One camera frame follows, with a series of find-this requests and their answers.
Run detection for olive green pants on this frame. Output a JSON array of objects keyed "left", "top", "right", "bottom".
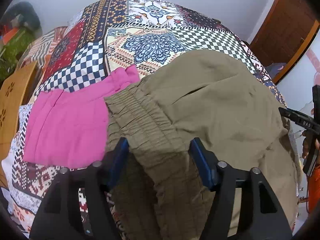
[{"left": 105, "top": 50, "right": 302, "bottom": 239}]

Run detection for orange right sleeve forearm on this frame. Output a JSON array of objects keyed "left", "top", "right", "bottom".
[{"left": 308, "top": 164, "right": 320, "bottom": 213}]

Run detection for right hand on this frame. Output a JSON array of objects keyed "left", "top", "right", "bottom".
[{"left": 302, "top": 130, "right": 319, "bottom": 165}]

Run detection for white cabinet with stickers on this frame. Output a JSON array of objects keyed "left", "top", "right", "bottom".
[{"left": 276, "top": 31, "right": 320, "bottom": 140}]

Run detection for folded pink pants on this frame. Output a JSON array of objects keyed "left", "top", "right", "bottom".
[{"left": 23, "top": 65, "right": 140, "bottom": 168}]

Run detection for brown wooden door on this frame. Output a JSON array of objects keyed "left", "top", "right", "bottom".
[{"left": 250, "top": 0, "right": 319, "bottom": 83}]

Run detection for wooden bed headboard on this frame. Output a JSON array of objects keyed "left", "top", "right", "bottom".
[{"left": 0, "top": 60, "right": 38, "bottom": 188}]

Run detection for green bag with clutter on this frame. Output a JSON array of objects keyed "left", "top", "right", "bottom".
[{"left": 1, "top": 27, "right": 34, "bottom": 82}]

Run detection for patchwork patterned bedsheet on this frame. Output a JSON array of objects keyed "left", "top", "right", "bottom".
[{"left": 2, "top": 0, "right": 285, "bottom": 239}]

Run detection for grey plush item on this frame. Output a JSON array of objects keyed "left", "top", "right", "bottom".
[{"left": 1, "top": 2, "right": 41, "bottom": 31}]

